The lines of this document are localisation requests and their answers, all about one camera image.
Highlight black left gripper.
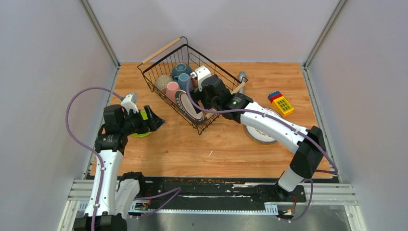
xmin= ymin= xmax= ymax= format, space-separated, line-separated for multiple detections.
xmin=120 ymin=105 xmax=165 ymax=136

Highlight lime green plate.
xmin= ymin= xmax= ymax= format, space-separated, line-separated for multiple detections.
xmin=131 ymin=111 xmax=151 ymax=138

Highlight white plate dark striped rim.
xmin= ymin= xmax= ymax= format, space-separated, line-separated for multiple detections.
xmin=175 ymin=90 xmax=205 ymax=125

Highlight light blue mug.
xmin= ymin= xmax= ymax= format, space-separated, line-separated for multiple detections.
xmin=174 ymin=73 xmax=193 ymax=91

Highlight pink cup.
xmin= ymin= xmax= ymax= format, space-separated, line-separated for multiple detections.
xmin=166 ymin=81 xmax=180 ymax=103

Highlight white plate red characters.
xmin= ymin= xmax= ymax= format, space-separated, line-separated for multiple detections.
xmin=244 ymin=107 xmax=284 ymax=143

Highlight white plate green lettered rim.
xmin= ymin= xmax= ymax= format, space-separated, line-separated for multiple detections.
xmin=244 ymin=107 xmax=284 ymax=145

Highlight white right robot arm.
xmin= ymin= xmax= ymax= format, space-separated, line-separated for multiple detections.
xmin=187 ymin=74 xmax=327 ymax=201

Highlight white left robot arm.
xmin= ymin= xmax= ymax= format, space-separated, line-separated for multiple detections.
xmin=73 ymin=104 xmax=165 ymax=231

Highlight beige ceramic bowl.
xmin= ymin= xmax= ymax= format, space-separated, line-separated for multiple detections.
xmin=155 ymin=75 xmax=173 ymax=94

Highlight dark blue ceramic bowl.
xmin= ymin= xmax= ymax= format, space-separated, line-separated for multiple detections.
xmin=172 ymin=63 xmax=192 ymax=77

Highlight colourful toy brick block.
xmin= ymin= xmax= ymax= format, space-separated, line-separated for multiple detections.
xmin=268 ymin=91 xmax=294 ymax=117

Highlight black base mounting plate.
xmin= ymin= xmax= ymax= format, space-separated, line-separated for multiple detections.
xmin=134 ymin=177 xmax=307 ymax=212

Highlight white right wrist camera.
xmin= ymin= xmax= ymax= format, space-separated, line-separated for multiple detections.
xmin=191 ymin=65 xmax=212 ymax=91

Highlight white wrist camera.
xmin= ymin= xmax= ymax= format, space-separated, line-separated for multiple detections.
xmin=191 ymin=65 xmax=212 ymax=91
xmin=121 ymin=93 xmax=139 ymax=114

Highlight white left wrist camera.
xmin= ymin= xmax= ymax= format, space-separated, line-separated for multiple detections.
xmin=121 ymin=93 xmax=139 ymax=114

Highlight grey cylindrical handle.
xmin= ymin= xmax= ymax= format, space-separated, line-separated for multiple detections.
xmin=238 ymin=71 xmax=248 ymax=94

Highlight black wire dish rack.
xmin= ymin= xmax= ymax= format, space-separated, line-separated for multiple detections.
xmin=138 ymin=36 xmax=242 ymax=135

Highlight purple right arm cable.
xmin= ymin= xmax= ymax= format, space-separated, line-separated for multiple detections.
xmin=186 ymin=76 xmax=339 ymax=223

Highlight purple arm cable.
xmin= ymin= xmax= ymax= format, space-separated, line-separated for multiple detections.
xmin=186 ymin=76 xmax=339 ymax=223
xmin=66 ymin=87 xmax=182 ymax=231

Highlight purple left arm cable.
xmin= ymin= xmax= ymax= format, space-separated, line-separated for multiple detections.
xmin=66 ymin=87 xmax=182 ymax=231

